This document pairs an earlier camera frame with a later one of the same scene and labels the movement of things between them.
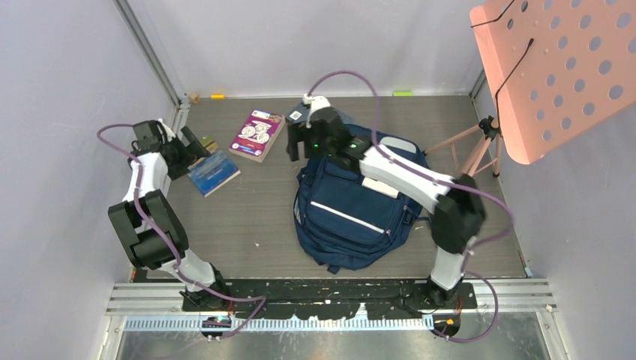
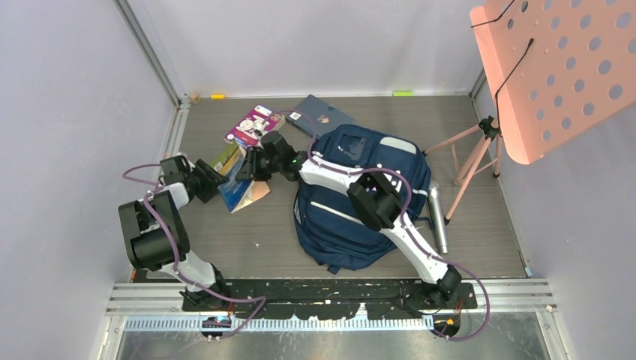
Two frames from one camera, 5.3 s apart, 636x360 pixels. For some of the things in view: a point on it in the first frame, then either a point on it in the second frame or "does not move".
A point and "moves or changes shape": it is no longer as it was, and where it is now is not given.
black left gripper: [196, 152] to [214, 180]
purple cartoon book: [256, 135] moves or changes shape
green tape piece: [403, 94] does not move
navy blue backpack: [343, 224] does not move
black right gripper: [296, 133] to [249, 169]
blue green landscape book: [210, 172] moves or changes shape
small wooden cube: [194, 97] does not move
